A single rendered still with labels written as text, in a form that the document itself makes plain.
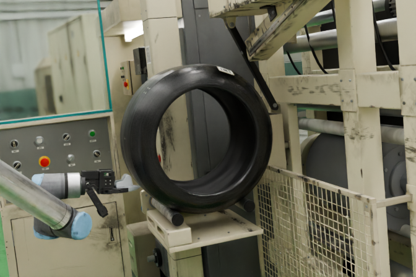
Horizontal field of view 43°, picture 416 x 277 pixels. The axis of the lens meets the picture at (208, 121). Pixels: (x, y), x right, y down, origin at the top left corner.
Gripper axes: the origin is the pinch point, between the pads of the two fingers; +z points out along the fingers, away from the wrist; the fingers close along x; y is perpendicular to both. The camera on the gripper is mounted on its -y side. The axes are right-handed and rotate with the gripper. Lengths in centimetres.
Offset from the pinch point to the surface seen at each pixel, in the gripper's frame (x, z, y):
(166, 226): -3.6, 10.5, -13.9
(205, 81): -11.6, 22.2, 39.8
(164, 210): 1.4, 11.0, -9.0
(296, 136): 21, 76, 16
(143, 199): 23.9, 7.9, -9.2
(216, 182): 14.4, 36.5, -1.6
